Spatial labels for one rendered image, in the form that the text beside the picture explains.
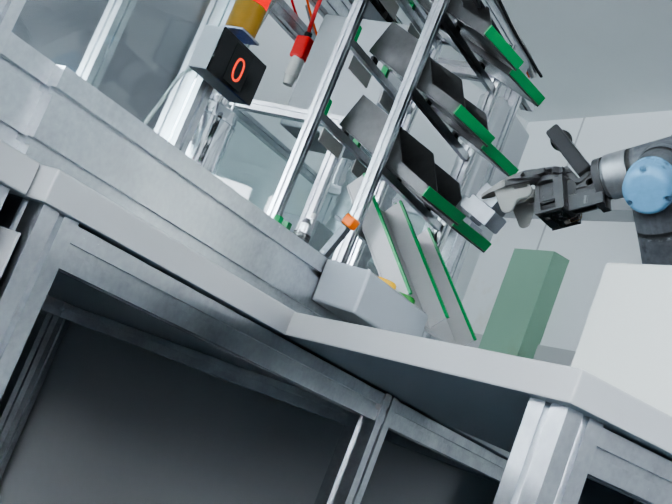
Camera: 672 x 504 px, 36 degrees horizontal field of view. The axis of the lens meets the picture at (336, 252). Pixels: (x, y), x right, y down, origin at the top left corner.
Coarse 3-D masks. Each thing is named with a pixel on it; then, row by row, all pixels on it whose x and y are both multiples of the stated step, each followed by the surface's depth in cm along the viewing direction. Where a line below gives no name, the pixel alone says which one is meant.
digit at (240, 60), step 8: (240, 48) 156; (232, 56) 155; (240, 56) 156; (248, 56) 158; (232, 64) 155; (240, 64) 157; (248, 64) 158; (232, 72) 156; (240, 72) 157; (232, 80) 156; (240, 80) 158; (240, 88) 158
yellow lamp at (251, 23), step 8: (240, 0) 158; (248, 0) 157; (232, 8) 159; (240, 8) 157; (248, 8) 157; (256, 8) 158; (232, 16) 158; (240, 16) 157; (248, 16) 157; (256, 16) 158; (232, 24) 157; (240, 24) 157; (248, 24) 157; (256, 24) 158; (248, 32) 157; (256, 32) 159
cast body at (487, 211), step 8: (488, 184) 179; (480, 192) 179; (464, 200) 183; (472, 200) 180; (480, 200) 179; (488, 200) 178; (496, 200) 177; (464, 208) 180; (472, 208) 179; (480, 208) 178; (488, 208) 177; (496, 208) 177; (480, 216) 177; (488, 216) 176; (496, 216) 177; (488, 224) 177; (496, 224) 178; (504, 224) 179; (496, 232) 179
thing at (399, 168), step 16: (352, 112) 199; (368, 112) 196; (384, 112) 194; (352, 128) 197; (368, 128) 195; (400, 128) 207; (368, 144) 193; (400, 144) 189; (416, 144) 203; (400, 160) 187; (416, 160) 202; (432, 160) 199; (400, 176) 185; (416, 176) 183; (432, 176) 198; (416, 192) 182; (432, 192) 182; (448, 208) 186
